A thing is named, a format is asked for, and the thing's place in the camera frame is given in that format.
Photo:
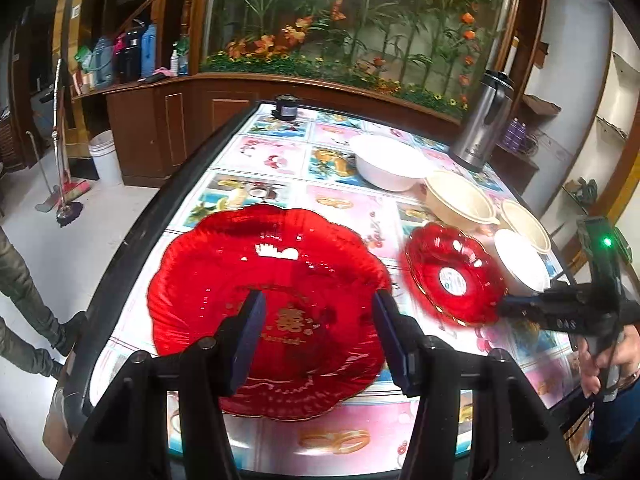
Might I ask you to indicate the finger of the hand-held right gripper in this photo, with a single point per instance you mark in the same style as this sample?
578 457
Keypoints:
525 307

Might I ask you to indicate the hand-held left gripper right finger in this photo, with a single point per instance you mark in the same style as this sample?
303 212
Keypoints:
387 340

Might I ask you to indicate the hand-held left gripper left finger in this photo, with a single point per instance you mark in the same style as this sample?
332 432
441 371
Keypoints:
252 332

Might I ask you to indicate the small white bowl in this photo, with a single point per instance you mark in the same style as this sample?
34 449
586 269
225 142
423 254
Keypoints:
520 265

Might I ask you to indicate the large red plate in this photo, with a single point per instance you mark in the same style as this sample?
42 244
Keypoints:
210 270

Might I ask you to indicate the small beige bowl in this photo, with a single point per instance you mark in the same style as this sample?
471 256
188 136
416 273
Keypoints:
525 225

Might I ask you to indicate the small red plate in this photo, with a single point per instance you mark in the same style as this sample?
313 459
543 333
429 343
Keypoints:
450 270

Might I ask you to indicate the large beige bowl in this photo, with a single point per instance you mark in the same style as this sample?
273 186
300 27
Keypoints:
457 197

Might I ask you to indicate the large white bowl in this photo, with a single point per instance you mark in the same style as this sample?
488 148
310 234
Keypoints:
385 160

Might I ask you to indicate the person's right forearm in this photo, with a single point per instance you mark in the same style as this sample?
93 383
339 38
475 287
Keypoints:
617 430

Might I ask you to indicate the person's right hand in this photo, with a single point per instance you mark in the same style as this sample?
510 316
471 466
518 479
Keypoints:
591 370

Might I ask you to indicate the wooden side cabinet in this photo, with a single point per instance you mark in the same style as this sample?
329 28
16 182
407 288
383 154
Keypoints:
520 165

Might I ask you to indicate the printed fruit tablecloth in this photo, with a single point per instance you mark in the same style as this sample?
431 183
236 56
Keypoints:
320 175

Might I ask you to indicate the purple spray can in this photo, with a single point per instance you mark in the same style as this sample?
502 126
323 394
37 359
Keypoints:
518 135
508 135

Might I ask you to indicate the stainless steel thermos jug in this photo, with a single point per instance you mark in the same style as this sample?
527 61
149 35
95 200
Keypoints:
487 120

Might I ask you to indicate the round-head mop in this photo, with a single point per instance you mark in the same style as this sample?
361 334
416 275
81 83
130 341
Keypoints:
69 212

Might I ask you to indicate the small black round device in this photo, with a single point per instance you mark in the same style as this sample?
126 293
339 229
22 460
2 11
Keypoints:
287 108

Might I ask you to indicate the pink broom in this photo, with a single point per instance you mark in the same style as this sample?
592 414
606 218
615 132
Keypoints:
76 190

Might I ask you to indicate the white plastic bucket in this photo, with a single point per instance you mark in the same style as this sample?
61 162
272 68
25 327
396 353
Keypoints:
106 157

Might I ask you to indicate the wooden cabinet counter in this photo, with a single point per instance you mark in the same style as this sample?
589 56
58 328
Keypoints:
150 125

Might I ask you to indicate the flat floor mop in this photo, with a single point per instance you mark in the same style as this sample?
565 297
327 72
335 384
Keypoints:
47 200

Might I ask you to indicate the pink cloth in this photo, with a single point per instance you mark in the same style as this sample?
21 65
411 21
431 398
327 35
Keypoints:
166 72

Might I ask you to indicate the white spray bottle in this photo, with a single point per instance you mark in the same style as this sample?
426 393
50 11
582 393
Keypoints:
174 62

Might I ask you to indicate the blue detergent bottle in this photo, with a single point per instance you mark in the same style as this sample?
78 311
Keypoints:
148 52

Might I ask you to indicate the black bottle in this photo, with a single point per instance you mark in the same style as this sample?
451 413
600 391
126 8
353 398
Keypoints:
129 60

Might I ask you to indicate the clear blue water jug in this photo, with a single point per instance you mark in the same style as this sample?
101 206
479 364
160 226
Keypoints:
104 65

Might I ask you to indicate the artificial flower display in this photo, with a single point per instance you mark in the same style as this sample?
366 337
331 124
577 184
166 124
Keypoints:
350 20

